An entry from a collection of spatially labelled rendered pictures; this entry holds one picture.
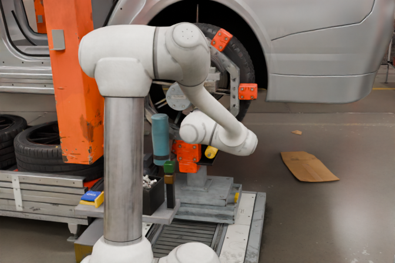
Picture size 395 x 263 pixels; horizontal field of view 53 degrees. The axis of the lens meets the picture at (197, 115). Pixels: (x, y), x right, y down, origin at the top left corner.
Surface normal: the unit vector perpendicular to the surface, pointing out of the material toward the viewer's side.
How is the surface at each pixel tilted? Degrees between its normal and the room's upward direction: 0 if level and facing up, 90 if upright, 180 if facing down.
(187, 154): 90
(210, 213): 90
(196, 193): 0
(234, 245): 0
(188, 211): 90
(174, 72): 135
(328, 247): 0
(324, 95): 90
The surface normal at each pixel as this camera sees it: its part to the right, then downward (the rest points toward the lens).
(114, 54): -0.07, 0.22
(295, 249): -0.02, -0.96
